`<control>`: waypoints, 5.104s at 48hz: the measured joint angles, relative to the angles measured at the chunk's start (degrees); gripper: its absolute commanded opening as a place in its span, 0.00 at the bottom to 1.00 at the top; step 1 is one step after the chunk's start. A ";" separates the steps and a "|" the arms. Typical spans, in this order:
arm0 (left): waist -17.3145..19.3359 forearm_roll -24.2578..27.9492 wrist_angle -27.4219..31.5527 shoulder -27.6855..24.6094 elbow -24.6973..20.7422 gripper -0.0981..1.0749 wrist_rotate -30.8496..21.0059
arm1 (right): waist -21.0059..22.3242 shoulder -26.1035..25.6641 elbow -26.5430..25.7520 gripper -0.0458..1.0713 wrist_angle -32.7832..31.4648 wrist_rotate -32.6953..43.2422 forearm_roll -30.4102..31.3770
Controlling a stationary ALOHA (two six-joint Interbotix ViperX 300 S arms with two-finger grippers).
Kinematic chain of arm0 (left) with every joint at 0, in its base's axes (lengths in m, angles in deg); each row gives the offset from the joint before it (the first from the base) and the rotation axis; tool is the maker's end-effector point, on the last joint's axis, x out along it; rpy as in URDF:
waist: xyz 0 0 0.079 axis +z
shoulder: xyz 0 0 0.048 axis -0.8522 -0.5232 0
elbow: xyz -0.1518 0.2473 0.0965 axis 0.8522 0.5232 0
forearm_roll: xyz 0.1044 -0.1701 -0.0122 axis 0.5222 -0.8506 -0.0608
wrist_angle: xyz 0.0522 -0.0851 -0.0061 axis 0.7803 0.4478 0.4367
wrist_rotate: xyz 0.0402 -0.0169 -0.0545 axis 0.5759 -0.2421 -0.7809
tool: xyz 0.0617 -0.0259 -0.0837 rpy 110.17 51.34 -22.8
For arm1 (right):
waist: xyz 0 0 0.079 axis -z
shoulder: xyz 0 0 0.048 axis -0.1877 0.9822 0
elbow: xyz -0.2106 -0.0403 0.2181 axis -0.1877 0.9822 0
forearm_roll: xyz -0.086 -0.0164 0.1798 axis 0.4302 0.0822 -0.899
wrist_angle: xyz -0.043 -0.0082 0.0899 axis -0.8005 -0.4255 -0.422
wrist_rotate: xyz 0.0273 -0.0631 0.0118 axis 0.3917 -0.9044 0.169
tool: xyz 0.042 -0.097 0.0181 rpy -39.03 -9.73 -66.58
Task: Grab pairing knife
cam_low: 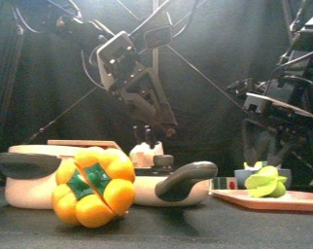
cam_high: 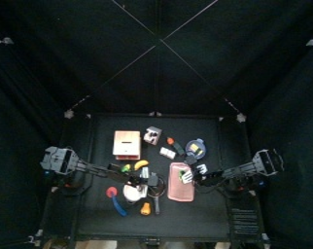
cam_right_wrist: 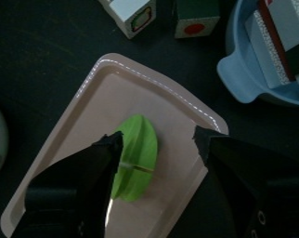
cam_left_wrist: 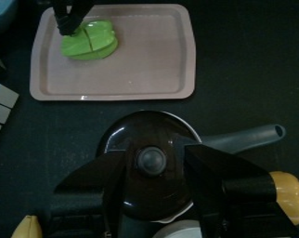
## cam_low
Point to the small white red green item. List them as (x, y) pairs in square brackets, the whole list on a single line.
[(225, 184)]

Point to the green toy lime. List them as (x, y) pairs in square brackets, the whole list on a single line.
[(262, 186)]

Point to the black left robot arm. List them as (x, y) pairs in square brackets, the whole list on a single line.
[(76, 27)]

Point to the vertical metal frame pole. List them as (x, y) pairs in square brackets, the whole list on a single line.
[(155, 58)]

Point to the white knife block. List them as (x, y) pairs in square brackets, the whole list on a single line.
[(140, 155)]

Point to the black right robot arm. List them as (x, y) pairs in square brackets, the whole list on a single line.
[(308, 42)]

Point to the yellow toy bell pepper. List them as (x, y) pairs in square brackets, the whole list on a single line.
[(94, 194)]

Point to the pink cutting board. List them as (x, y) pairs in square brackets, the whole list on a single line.
[(301, 201)]

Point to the small yellow toy food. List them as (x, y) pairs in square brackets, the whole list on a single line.
[(259, 164)]

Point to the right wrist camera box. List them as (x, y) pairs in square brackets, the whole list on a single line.
[(239, 88)]

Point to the square wooden board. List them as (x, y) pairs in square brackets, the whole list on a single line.
[(82, 143)]

